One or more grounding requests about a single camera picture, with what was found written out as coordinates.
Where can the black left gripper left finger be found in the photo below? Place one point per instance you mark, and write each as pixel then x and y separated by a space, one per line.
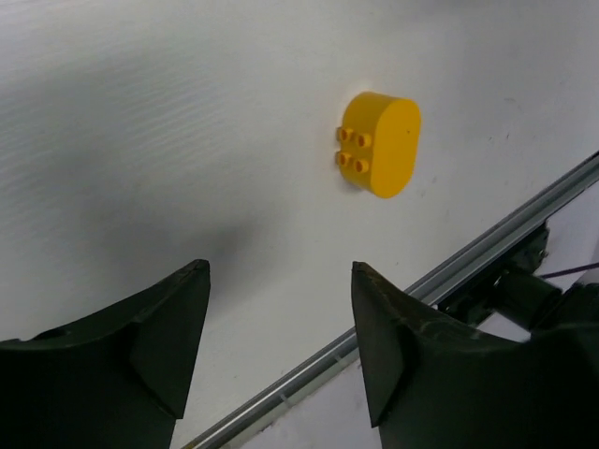
pixel 118 378

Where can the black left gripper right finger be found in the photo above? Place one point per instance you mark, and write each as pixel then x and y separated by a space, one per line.
pixel 432 381

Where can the yellow rounded lego brick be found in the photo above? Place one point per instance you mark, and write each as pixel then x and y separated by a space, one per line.
pixel 378 139

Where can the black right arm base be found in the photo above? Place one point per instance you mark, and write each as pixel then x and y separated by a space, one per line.
pixel 510 287

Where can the aluminium table front rail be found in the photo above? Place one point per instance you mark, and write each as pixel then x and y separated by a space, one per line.
pixel 323 403

